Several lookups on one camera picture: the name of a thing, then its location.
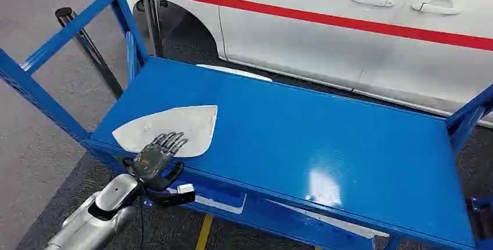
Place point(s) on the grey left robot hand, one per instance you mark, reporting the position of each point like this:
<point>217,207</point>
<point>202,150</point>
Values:
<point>154,161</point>

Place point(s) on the white triangular panel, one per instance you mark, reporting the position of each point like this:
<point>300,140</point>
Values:
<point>185,125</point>

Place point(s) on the yellow floor tape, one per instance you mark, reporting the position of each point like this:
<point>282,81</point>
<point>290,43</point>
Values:
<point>204,232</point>

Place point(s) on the white flat panel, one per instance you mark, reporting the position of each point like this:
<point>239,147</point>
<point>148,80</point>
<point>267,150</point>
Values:
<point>235,72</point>
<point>339,223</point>

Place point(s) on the blue metal shelf rack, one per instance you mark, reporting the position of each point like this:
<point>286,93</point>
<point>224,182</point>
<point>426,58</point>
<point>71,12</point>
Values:
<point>292,140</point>

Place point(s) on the white car with red stripe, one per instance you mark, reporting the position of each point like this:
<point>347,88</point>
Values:
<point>346,28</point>

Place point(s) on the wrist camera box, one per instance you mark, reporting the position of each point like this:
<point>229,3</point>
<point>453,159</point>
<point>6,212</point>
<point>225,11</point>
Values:
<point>175,195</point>

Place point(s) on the chrome stanchion post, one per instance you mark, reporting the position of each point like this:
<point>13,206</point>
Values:
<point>88,48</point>
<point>152,13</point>

